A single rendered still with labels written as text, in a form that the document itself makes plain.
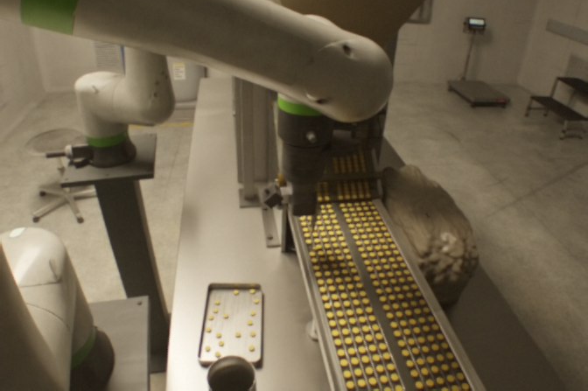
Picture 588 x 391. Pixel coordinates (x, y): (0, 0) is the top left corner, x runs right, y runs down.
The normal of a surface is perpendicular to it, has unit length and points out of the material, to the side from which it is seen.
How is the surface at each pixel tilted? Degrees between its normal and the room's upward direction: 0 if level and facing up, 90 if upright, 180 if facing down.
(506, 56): 90
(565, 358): 0
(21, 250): 7
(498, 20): 90
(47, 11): 123
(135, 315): 0
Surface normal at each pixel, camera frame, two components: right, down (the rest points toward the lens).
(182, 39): 0.22, 0.79
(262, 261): 0.04, -0.86
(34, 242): 0.24, -0.89
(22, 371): 0.97, 0.16
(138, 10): 0.39, 0.62
